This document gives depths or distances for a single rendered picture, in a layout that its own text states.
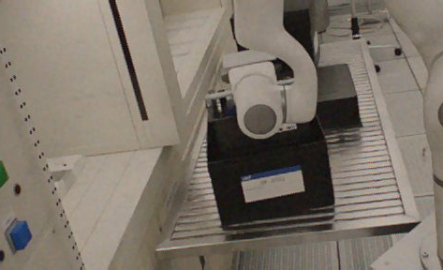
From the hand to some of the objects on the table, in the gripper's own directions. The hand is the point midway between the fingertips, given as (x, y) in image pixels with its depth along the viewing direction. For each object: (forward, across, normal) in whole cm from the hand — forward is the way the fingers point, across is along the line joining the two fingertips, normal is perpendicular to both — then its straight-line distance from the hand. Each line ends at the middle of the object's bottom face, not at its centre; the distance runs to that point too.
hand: (250, 65), depth 139 cm
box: (+87, -12, +33) cm, 94 cm away
